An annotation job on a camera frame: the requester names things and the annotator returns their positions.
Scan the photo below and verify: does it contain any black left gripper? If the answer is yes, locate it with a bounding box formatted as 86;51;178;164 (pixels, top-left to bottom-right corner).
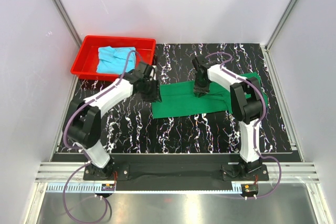
141;78;162;104

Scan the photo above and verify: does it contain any green t-shirt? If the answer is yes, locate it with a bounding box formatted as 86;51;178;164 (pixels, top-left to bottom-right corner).
152;71;260;119

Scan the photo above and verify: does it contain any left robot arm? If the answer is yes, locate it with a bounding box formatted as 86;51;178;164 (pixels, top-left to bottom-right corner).
62;62;162;180

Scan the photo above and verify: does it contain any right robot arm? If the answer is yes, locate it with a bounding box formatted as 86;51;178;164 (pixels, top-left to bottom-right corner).
192;54;266;180

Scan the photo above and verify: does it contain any blue folded t-shirt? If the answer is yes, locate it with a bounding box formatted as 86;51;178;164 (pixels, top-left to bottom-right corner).
97;46;137;74

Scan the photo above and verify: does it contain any red plastic bin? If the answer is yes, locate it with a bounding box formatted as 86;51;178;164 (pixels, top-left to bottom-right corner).
70;35;156;81

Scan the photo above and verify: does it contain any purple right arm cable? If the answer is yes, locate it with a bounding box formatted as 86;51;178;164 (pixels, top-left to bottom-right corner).
204;52;283;199

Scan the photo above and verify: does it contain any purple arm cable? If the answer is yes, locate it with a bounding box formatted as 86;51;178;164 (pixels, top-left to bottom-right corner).
204;52;283;199
62;50;144;221

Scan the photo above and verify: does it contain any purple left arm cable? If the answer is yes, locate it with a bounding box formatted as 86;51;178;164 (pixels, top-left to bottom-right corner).
62;50;144;221

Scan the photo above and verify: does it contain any aluminium front rail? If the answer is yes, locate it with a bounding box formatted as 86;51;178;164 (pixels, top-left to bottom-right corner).
35;162;319;194

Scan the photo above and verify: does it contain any aluminium frame post right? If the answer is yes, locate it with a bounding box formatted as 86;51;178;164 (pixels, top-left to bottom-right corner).
265;0;299;51

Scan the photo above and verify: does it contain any aluminium frame post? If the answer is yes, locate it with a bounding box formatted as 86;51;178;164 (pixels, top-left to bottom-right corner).
52;0;82;47
265;0;299;51

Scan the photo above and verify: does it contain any aluminium frame post left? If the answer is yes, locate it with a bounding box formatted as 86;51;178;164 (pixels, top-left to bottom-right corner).
52;0;82;47

